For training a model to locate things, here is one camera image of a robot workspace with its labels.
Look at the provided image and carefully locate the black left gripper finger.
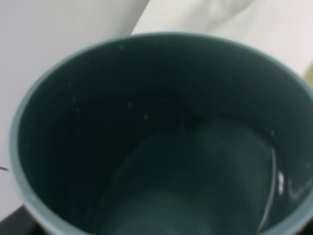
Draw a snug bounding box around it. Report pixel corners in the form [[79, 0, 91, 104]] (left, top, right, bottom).
[[0, 206, 48, 235]]

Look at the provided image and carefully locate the teal plastic cup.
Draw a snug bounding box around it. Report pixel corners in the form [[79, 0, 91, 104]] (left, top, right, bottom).
[[8, 33, 313, 235]]

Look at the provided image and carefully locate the pale green plastic cup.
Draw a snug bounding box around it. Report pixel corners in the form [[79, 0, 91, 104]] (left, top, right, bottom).
[[303, 63, 313, 88]]

